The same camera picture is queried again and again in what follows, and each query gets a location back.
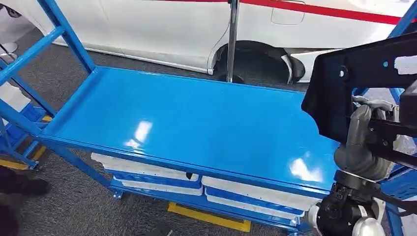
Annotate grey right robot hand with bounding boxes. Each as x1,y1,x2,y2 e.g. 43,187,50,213
333,95,401,182

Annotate black plastic panel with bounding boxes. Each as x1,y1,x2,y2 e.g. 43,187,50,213
301,31,417,146

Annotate red barrier belt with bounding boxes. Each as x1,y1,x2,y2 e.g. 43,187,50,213
156,0,417,26

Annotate yellow floor tape square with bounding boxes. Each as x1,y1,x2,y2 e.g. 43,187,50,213
167,202,252,233

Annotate steel stanchion pole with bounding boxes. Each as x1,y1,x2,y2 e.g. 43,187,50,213
216,0,245,84

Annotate white car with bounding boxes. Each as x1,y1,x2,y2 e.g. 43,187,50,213
0,0,417,85

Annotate black foot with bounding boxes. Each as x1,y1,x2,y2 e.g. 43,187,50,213
0,166,52,236

